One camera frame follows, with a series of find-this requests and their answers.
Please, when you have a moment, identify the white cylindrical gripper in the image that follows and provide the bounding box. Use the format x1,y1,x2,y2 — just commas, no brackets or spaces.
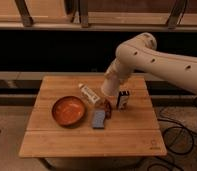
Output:
105,59,133,84

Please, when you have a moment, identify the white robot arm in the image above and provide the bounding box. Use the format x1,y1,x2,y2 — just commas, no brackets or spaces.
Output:
101,32,197,96

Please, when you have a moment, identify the blue eraser sponge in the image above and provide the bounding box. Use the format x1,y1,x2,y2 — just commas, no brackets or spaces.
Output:
92,110,106,129

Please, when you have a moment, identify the orange ceramic bowl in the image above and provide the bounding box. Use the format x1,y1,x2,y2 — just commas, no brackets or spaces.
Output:
52,96,86,127

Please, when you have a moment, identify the blue black box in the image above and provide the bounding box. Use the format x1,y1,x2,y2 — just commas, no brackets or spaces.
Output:
116,91,130,110

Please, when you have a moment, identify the clear plastic bottle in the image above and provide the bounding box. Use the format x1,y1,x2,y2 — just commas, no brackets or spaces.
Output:
78,83,112,119

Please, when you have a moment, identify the wooden table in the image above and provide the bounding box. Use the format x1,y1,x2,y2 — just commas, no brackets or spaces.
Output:
19,76,167,158

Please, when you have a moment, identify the wooden shelf with brackets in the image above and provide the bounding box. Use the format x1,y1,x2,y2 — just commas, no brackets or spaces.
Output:
0,0,197,32

